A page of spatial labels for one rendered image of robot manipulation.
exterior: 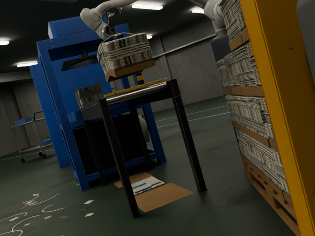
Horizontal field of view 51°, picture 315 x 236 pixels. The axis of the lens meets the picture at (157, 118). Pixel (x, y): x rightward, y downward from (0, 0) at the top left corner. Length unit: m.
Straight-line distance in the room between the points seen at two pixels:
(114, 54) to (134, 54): 0.14
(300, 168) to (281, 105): 0.10
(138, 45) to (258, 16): 1.75
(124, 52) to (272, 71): 1.74
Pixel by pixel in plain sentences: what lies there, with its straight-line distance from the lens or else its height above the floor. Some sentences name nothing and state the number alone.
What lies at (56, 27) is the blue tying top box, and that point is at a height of 1.68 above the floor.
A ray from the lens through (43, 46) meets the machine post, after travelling 3.54.
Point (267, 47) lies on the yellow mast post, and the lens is 0.53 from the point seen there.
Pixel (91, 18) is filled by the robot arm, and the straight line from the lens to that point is 2.70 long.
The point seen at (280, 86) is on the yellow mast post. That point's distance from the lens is 0.53.
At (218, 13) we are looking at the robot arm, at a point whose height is 1.14.
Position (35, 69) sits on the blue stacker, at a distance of 5.83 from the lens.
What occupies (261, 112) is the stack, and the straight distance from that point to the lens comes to 1.48.
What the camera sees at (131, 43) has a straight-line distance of 2.24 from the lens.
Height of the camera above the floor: 0.73
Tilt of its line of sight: 4 degrees down
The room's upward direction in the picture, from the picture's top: 16 degrees counter-clockwise
